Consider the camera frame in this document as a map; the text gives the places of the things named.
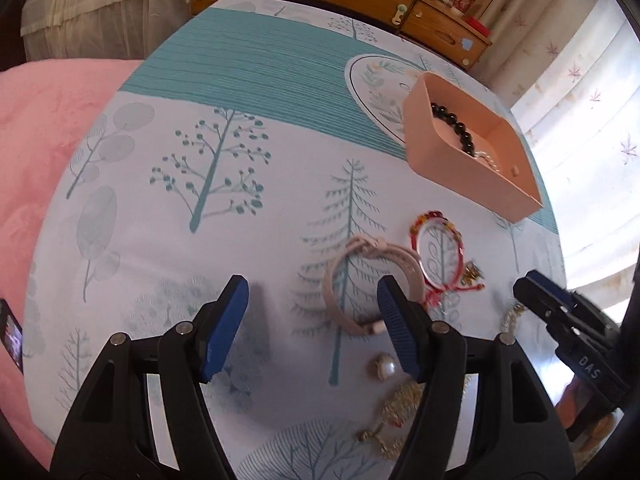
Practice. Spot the white floral curtain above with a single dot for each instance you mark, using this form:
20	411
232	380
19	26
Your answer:
575	110

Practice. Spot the green white drawer lock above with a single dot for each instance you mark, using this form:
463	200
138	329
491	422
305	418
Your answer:
400	15

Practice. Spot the white lace cover cloth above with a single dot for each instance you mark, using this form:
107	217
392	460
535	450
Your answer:
100	5

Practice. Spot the black smartphone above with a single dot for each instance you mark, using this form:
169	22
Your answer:
12	340

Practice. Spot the red lid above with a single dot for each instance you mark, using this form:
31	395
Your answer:
479	25

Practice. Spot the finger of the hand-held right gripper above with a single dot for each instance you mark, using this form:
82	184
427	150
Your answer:
532	300
550	287

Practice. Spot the gold earring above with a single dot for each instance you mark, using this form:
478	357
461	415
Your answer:
382	442

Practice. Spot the pink blanket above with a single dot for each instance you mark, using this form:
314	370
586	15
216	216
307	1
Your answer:
35	160

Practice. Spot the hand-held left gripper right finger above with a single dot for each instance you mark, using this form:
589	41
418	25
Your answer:
400	330

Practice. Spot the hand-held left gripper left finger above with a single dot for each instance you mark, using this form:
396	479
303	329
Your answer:
225	330

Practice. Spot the pink jewelry box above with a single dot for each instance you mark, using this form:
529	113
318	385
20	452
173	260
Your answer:
450	165

